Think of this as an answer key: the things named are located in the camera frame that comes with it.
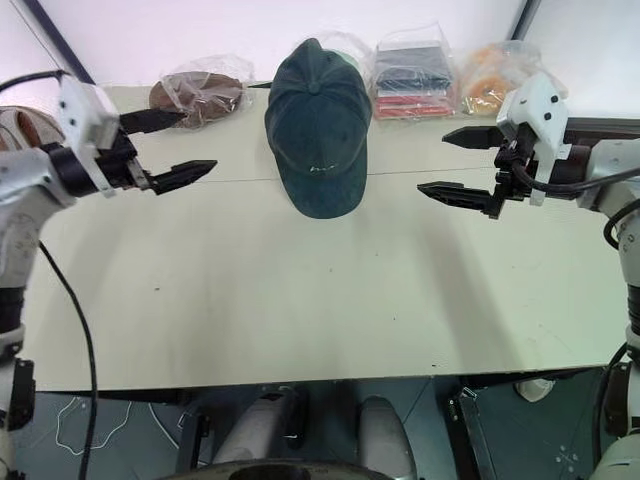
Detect grey rounded leg cover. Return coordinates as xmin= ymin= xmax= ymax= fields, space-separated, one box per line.
xmin=356 ymin=394 xmax=417 ymax=480
xmin=212 ymin=384 xmax=312 ymax=472

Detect dark blue wall strip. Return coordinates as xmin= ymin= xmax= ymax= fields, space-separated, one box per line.
xmin=19 ymin=0 xmax=97 ymax=85
xmin=506 ymin=0 xmax=535 ymax=42

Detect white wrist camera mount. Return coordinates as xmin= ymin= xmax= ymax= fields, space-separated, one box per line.
xmin=57 ymin=79 xmax=122 ymax=199
xmin=496 ymin=72 xmax=572 ymax=207

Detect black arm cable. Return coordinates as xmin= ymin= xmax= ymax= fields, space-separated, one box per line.
xmin=0 ymin=71 xmax=99 ymax=480
xmin=514 ymin=159 xmax=640 ymax=251

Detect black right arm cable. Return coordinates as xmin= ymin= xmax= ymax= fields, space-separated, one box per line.
xmin=514 ymin=159 xmax=640 ymax=251

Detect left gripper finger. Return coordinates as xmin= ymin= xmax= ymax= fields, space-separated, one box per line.
xmin=149 ymin=159 xmax=219 ymax=197
xmin=119 ymin=108 xmax=187 ymax=136

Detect thin white floor cable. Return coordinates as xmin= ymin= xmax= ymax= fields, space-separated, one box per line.
xmin=53 ymin=393 xmax=182 ymax=457

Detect black table leg bracket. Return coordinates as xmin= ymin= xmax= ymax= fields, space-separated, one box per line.
xmin=446 ymin=383 xmax=497 ymax=480
xmin=176 ymin=393 xmax=212 ymax=472

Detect dark rounded waist rim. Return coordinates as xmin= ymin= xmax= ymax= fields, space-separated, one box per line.
xmin=174 ymin=460 xmax=382 ymax=480

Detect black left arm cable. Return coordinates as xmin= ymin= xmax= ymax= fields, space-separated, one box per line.
xmin=0 ymin=71 xmax=99 ymax=480

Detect brown hat in plastic bag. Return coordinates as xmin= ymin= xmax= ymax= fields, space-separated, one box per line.
xmin=149 ymin=55 xmax=257 ymax=129

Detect dark green baseball cap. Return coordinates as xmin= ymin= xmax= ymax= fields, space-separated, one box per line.
xmin=263 ymin=37 xmax=372 ymax=221

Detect folded clothes in clear bag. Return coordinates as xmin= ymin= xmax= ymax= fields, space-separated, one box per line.
xmin=372 ymin=19 xmax=459 ymax=122

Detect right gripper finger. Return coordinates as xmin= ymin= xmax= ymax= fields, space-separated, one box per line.
xmin=417 ymin=181 xmax=504 ymax=221
xmin=442 ymin=126 xmax=507 ymax=151

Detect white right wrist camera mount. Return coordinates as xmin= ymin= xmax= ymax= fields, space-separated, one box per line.
xmin=496 ymin=72 xmax=572 ymax=207

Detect white object under table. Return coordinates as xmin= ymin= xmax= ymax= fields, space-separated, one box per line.
xmin=516 ymin=378 xmax=557 ymax=403

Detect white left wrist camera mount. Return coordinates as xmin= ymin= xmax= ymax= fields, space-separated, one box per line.
xmin=57 ymin=79 xmax=122 ymax=199

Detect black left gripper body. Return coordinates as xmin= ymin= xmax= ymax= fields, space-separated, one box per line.
xmin=92 ymin=127 xmax=154 ymax=194

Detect orange item in plastic bag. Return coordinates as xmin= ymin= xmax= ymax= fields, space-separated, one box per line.
xmin=457 ymin=40 xmax=542 ymax=118

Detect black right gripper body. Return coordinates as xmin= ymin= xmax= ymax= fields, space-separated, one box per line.
xmin=492 ymin=124 xmax=539 ymax=202

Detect light green cap in bag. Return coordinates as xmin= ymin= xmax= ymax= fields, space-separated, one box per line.
xmin=317 ymin=29 xmax=374 ymax=76

